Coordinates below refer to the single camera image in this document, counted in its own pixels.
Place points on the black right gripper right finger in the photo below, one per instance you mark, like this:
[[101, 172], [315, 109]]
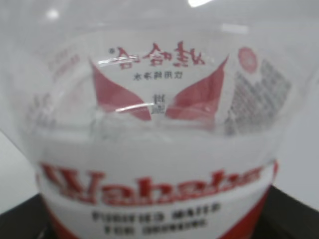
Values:
[[284, 217]]

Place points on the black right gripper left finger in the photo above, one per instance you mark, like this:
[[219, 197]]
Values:
[[28, 220]]

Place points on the clear Wahaha water bottle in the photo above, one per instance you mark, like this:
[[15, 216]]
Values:
[[155, 119]]

